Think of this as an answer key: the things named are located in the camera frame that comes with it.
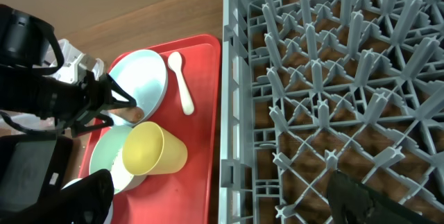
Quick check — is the black waste tray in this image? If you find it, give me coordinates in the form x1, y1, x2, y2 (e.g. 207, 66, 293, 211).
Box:
1, 135, 74, 218

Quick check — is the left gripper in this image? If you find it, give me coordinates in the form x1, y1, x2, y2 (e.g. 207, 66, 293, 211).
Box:
41, 73, 137, 137

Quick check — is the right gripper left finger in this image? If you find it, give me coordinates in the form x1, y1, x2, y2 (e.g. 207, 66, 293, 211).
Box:
1, 169, 114, 224

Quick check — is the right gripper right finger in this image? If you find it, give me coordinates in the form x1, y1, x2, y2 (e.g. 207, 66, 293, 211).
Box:
327, 170, 434, 224

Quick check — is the clear plastic bin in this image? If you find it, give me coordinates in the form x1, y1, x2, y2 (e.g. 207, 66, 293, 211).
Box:
1, 111, 55, 136

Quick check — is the grey dishwasher rack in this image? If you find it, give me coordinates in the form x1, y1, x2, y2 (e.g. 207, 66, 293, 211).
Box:
218, 0, 443, 223

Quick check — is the yellow plastic cup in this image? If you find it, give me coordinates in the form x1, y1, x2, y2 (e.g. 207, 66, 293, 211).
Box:
122, 121, 188, 175

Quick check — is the red serving tray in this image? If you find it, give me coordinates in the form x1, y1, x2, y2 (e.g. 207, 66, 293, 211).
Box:
77, 34, 222, 224

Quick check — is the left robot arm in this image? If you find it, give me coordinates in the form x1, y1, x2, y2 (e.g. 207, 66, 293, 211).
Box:
1, 5, 137, 137

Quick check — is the large light blue plate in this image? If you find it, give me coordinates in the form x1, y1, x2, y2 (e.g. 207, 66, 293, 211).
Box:
109, 49, 168, 122

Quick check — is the green bowl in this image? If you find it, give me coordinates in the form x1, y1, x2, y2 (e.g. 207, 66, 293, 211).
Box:
89, 126, 146, 195

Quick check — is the white plastic spoon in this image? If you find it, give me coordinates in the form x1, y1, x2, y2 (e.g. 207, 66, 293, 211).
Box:
167, 51, 195, 115

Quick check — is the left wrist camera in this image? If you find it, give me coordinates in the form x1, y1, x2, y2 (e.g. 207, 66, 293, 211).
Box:
49, 39, 105, 85

